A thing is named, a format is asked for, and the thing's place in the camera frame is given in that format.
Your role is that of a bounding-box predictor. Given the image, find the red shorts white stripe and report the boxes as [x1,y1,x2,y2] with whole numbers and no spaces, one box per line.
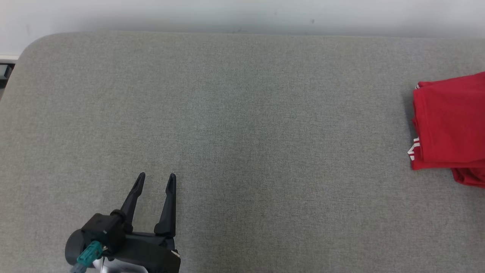
[451,166,485,189]

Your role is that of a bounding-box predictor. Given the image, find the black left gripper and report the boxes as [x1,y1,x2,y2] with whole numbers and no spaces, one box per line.
[108,173,182,273]

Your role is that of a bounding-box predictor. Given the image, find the red Bulls jersey white sleeves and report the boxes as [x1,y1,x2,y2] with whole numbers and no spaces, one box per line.
[407,71,485,171]

